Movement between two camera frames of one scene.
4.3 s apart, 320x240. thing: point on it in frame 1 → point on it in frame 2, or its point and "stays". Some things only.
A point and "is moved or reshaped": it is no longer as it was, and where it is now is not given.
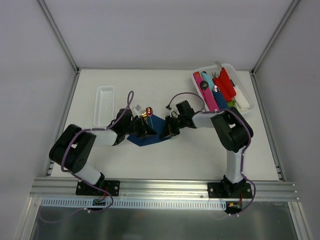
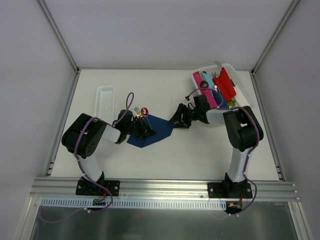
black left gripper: [141, 126] stays
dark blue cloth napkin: [157, 124] stays
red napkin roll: [225, 85] stays
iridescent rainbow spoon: [149, 112] is moved or reshaped
